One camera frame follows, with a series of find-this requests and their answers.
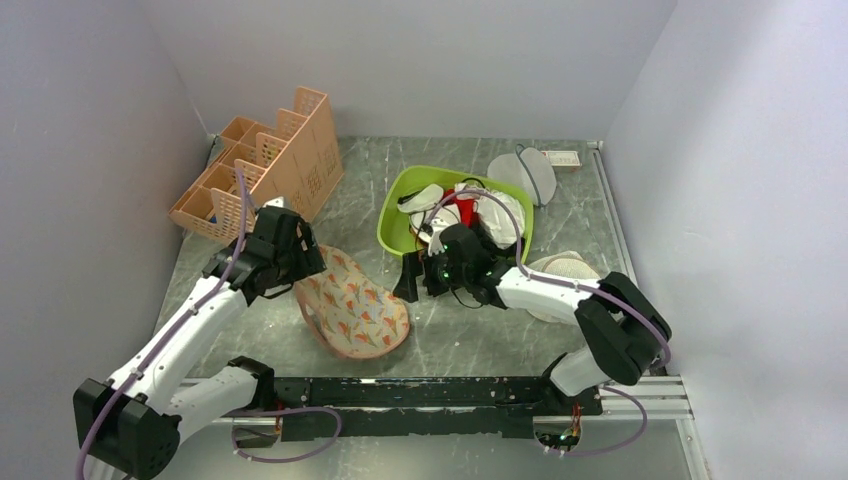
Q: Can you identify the purple cable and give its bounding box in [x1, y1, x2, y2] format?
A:
[423, 188, 672, 369]
[74, 168, 253, 480]

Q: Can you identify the small white label box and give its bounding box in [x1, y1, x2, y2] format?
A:
[542, 150, 582, 171]

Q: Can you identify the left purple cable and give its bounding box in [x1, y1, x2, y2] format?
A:
[74, 168, 253, 480]

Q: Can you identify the peach plastic file organizer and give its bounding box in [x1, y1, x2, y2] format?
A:
[169, 87, 344, 244]

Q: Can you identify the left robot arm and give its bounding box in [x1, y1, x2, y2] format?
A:
[73, 204, 325, 479]

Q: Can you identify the green plastic bin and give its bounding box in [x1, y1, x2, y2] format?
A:
[377, 165, 535, 260]

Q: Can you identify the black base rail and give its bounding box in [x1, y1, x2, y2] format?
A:
[266, 376, 602, 441]

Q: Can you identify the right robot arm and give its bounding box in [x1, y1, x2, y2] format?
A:
[393, 224, 672, 414]

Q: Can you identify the white bra black trim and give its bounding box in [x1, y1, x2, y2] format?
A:
[396, 184, 461, 245]

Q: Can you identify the floral mesh laundry bag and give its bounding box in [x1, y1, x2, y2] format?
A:
[294, 245, 411, 360]

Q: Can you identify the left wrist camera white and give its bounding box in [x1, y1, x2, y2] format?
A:
[263, 196, 291, 209]

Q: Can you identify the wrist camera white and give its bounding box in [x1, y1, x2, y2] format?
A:
[427, 225, 446, 256]
[263, 196, 291, 209]

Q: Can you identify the red bra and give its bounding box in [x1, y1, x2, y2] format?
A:
[438, 193, 479, 228]

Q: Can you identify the white crumpled bra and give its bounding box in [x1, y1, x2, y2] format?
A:
[454, 182, 525, 249]

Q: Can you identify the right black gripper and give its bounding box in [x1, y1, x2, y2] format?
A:
[394, 245, 471, 302]

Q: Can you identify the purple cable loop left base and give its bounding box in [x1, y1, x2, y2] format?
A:
[231, 407, 344, 465]

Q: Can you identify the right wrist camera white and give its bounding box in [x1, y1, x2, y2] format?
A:
[427, 225, 446, 256]

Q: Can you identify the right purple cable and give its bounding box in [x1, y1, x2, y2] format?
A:
[423, 188, 672, 369]

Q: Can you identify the white round laundry bag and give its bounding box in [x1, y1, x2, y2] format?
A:
[487, 144, 557, 207]

